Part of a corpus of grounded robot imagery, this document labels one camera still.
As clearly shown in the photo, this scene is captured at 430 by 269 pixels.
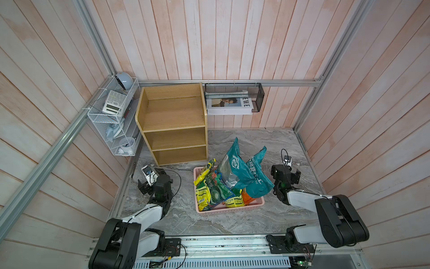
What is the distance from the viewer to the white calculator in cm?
73

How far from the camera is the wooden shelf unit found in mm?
812

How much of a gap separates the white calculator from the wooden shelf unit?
93 millimetres

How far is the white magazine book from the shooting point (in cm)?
90
